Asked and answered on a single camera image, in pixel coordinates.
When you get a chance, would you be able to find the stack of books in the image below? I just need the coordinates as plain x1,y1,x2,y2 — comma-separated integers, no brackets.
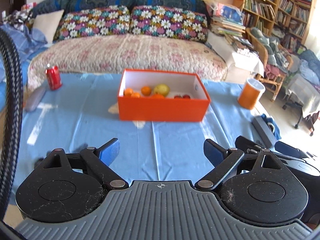
209,2,246,37

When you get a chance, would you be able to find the large orange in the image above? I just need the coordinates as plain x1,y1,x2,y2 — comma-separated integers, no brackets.
123,88,134,97
151,94,165,99

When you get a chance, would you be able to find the floral daisy cushion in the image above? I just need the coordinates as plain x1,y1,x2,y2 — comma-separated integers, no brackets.
129,5,208,43
54,5,130,41

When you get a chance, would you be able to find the red soda can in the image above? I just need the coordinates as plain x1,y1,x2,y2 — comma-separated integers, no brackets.
46,64,62,90

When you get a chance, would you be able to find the wicker chair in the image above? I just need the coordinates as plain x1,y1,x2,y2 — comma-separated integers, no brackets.
246,27,293,102

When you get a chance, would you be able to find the white plain pillow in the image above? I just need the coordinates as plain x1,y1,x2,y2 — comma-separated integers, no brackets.
33,10,64,44

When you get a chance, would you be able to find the orange cylindrical container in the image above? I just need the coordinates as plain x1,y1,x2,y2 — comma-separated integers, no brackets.
238,78,266,110

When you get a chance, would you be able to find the orange cardboard box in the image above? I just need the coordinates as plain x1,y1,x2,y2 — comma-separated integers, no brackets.
118,69,211,122

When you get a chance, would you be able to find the yellow lemon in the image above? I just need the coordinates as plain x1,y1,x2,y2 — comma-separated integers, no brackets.
153,83,170,97

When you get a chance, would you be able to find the small orange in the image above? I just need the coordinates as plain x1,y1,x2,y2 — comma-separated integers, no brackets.
131,92,141,98

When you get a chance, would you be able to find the grey remote control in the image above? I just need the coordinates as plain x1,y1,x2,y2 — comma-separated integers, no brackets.
24,87,46,112

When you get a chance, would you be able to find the right floral daisy cushion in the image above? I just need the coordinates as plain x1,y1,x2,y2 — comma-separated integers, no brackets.
129,5,208,43

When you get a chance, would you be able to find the blue crumpled cloth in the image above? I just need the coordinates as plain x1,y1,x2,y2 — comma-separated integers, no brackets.
1,24,47,62

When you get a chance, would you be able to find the black braided cable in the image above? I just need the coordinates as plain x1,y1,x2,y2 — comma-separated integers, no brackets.
0,27,24,221

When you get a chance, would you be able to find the wooden bookshelf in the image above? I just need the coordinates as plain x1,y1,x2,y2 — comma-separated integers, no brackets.
233,0,317,48

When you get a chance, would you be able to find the left floral daisy cushion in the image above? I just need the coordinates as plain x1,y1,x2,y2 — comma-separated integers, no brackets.
54,5,130,41

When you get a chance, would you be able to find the white side table cloth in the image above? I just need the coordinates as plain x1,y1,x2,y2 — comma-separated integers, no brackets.
207,31,265,77

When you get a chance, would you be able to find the blue tablecloth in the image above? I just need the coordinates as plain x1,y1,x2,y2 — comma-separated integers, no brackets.
10,73,283,205

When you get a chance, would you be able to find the quilted floral sofa cover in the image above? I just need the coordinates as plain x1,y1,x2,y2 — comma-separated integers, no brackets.
27,34,228,92

